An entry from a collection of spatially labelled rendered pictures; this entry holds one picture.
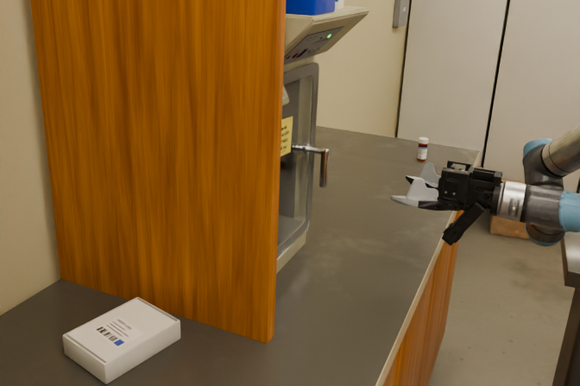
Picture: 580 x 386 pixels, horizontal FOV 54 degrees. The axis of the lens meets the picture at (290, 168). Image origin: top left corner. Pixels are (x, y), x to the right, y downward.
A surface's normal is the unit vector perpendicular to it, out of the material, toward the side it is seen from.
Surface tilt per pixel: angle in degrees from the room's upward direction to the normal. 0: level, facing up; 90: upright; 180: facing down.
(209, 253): 90
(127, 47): 90
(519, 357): 0
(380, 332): 0
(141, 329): 0
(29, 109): 90
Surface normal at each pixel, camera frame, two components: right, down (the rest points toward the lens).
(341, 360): 0.04, -0.94
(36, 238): 0.91, 0.17
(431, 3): -0.40, 0.29
